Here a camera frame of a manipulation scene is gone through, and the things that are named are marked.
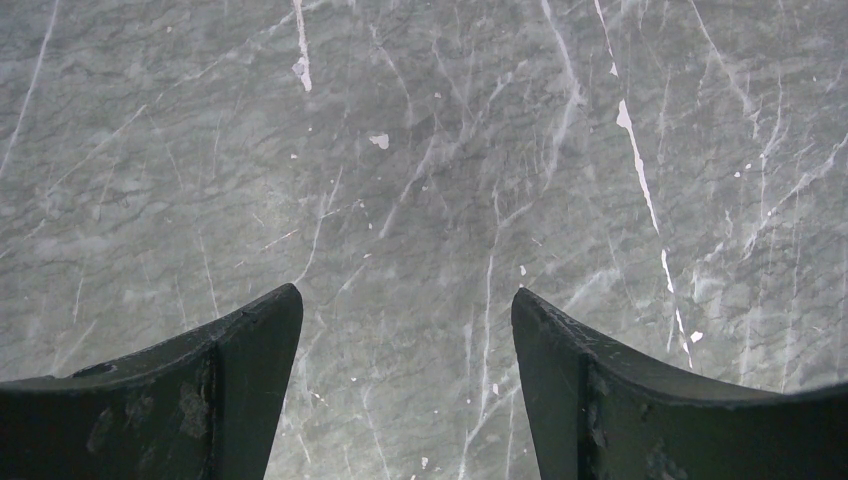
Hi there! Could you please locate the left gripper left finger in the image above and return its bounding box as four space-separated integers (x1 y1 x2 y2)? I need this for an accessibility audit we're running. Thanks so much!
1 284 304 479

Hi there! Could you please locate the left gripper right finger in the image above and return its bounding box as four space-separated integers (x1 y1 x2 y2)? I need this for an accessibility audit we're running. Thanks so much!
511 288 847 479

